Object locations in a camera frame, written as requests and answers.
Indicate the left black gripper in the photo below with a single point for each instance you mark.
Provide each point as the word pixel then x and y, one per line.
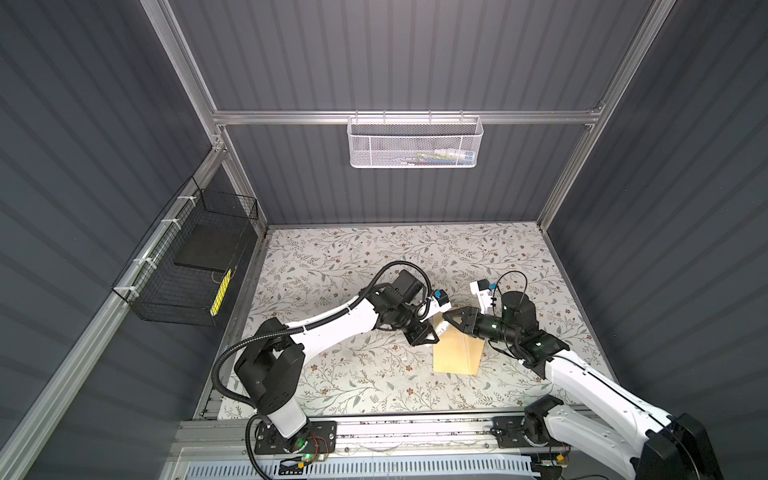
pixel 419 337

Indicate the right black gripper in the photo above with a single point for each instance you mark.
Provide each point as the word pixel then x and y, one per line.
pixel 469 320

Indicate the tan kraft envelope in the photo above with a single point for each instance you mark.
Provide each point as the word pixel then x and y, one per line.
pixel 455 352

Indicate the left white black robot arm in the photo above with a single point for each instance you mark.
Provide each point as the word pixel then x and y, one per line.
pixel 269 370

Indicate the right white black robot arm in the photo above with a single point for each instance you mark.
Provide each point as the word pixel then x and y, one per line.
pixel 673 447

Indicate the pens in white basket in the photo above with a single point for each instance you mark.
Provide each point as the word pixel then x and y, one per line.
pixel 441 157

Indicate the black foam pad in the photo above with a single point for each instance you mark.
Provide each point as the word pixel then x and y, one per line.
pixel 208 248

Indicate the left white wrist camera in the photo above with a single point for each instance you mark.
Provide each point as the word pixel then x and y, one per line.
pixel 439 302

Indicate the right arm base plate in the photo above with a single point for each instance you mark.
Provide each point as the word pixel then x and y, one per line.
pixel 517 431

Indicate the white ventilated cable duct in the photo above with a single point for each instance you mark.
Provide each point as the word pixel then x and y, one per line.
pixel 407 467

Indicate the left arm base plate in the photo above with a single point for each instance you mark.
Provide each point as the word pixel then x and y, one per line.
pixel 317 437

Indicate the white wire basket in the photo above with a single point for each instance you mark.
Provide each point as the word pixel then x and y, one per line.
pixel 379 142

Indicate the aluminium mounting rail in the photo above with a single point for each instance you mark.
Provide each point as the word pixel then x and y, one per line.
pixel 458 431

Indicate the black wire basket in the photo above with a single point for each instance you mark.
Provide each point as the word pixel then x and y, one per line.
pixel 157 290

